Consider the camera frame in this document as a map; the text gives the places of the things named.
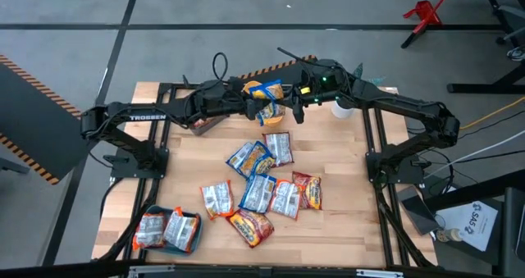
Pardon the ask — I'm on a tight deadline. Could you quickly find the teal plastic bin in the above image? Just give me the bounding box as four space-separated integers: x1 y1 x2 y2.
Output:
137 205 204 257

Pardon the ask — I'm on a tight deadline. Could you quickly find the yellow plastic bin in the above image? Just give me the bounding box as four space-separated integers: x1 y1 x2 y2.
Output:
241 80 288 127

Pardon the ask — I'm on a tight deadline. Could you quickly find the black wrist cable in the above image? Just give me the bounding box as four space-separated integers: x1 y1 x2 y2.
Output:
276 46 317 66
212 51 229 83

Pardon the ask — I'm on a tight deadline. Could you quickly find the grey transparent bin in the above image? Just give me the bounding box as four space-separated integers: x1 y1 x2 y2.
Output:
192 116 217 130

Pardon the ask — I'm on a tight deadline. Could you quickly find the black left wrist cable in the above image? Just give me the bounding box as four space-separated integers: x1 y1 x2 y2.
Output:
212 51 229 83

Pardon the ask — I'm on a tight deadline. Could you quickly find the white floor cable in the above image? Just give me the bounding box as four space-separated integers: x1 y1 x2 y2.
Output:
424 129 525 179

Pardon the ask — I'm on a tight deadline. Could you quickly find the black side desk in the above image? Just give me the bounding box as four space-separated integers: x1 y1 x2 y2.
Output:
424 169 525 278

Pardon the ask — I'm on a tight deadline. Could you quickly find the black hazard-striped floor mat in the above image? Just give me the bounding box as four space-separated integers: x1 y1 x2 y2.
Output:
0 54 107 186
237 55 332 87

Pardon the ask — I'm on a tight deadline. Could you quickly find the red floor stand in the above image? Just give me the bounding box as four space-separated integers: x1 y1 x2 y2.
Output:
400 0 459 49

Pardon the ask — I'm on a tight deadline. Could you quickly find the grey metal leg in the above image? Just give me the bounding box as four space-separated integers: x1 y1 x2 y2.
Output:
0 157 30 175

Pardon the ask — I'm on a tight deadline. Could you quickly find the dark grey tablet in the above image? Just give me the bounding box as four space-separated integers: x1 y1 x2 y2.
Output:
396 185 441 237

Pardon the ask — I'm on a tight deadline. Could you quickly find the green plant in white pot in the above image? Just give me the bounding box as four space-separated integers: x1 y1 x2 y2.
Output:
331 62 386 120

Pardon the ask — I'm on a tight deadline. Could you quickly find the white printed paper sheet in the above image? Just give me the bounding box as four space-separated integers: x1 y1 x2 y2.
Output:
434 199 500 253

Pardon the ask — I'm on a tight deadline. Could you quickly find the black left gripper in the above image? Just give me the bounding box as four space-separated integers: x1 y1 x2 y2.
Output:
203 77 263 121

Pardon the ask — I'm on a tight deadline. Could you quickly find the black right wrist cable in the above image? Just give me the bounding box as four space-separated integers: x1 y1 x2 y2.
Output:
276 46 317 66

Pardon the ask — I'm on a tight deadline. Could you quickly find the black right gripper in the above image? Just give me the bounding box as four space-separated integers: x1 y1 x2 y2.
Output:
285 66 354 125

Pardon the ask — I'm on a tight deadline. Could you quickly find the black floor cable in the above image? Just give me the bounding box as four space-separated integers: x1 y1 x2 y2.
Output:
459 148 525 161

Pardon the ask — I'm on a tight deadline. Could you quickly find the yellow extension cable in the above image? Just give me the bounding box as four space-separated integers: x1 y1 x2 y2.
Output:
459 96 525 131

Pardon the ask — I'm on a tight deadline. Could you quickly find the black desk leg frame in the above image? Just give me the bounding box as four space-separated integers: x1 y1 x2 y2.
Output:
446 0 525 95

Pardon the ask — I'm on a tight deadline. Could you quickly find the small brown bottle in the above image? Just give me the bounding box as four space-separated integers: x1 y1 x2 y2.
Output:
435 227 463 244

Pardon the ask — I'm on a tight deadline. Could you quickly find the grey office chair base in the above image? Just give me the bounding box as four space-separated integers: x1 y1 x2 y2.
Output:
495 2 525 46

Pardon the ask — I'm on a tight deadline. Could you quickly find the person's shoe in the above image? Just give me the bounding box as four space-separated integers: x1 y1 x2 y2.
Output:
506 46 525 62

